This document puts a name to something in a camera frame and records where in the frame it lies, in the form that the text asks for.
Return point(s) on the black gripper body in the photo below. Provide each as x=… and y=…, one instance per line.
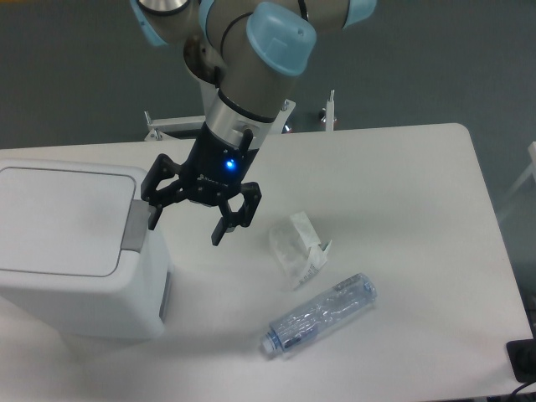
x=215, y=170

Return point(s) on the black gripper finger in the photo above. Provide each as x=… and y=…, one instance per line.
x=243, y=216
x=163, y=185

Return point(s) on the white push-top trash can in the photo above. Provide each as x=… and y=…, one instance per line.
x=76, y=249

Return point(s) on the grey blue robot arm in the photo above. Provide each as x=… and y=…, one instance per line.
x=252, y=53

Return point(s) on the crumpled white plastic wrapper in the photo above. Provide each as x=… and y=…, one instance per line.
x=298, y=249

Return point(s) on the crumpled clear plastic bottle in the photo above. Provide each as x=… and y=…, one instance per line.
x=326, y=312

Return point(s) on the black device at edge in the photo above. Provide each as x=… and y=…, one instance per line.
x=521, y=354

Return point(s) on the white pedestal base frame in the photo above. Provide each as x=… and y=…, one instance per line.
x=179, y=127

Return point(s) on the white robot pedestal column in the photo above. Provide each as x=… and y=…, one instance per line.
x=205, y=65

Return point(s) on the white frame at right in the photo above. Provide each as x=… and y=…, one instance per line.
x=524, y=181

